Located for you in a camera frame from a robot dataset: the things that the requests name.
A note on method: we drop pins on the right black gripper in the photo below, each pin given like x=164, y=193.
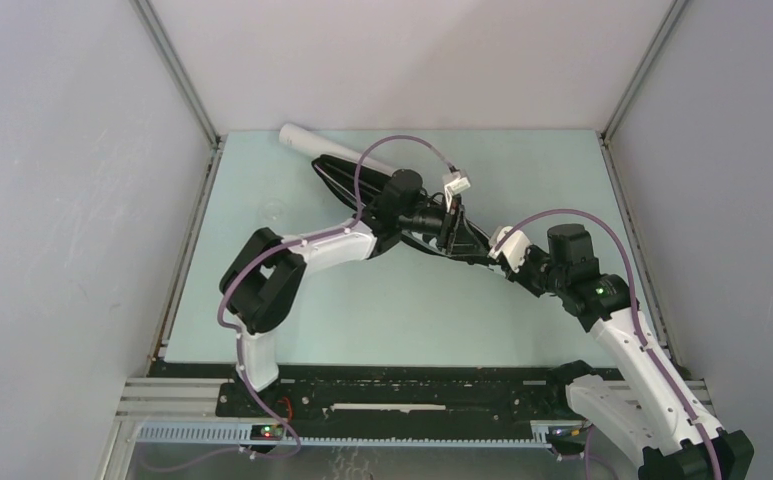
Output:
x=520, y=277

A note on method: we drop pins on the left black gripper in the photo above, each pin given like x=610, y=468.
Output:
x=457, y=238

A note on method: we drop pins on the black racket cover bag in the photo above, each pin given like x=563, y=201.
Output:
x=385, y=199

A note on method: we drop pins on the white shuttlecock tube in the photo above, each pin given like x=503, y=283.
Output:
x=309, y=143

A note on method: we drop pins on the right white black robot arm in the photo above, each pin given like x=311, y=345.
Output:
x=667, y=433

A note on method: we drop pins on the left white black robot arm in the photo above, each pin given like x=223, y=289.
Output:
x=260, y=286

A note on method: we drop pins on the right electronics board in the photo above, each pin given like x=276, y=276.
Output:
x=567, y=444

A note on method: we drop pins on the electronics board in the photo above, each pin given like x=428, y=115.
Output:
x=267, y=432
x=567, y=444

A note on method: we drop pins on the left electronics board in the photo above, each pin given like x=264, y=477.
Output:
x=267, y=432

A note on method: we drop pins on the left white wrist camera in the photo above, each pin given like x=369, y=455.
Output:
x=455, y=182

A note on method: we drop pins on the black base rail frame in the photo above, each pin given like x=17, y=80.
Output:
x=355, y=406

